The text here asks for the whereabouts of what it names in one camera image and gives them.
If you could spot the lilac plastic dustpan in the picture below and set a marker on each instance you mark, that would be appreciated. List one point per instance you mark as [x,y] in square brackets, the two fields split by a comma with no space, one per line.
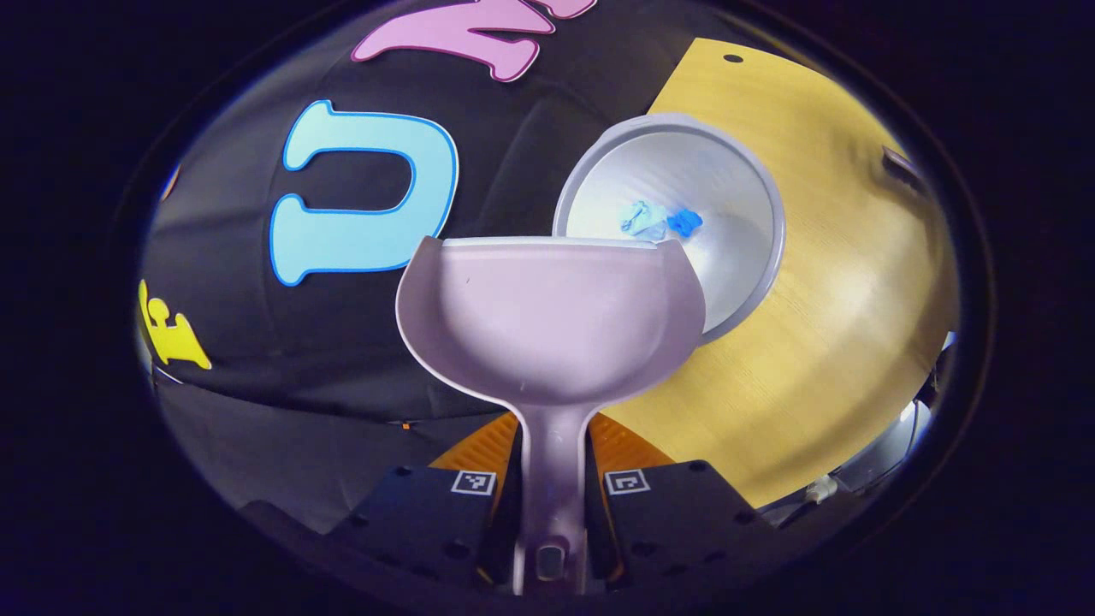
[547,316]

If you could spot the white ribbed garbage bin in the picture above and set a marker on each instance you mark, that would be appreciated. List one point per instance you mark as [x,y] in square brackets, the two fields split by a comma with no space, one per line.
[727,188]

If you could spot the small white object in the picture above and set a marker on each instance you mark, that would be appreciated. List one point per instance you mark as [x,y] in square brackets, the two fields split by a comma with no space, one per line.
[821,489]

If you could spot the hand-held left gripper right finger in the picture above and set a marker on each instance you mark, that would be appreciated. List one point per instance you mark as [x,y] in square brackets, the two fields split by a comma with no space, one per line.
[676,513]

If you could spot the black backdrop cloth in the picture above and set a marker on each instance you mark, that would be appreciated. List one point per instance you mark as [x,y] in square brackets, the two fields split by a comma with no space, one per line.
[239,342]

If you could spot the dark blue paper trash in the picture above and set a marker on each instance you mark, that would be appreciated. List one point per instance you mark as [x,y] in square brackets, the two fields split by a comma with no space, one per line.
[684,223]

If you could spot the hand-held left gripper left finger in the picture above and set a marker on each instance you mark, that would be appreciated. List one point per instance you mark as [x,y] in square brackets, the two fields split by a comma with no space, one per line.
[419,513]

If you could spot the light blue paper trash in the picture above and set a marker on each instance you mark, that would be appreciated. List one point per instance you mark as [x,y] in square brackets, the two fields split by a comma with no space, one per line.
[642,221]

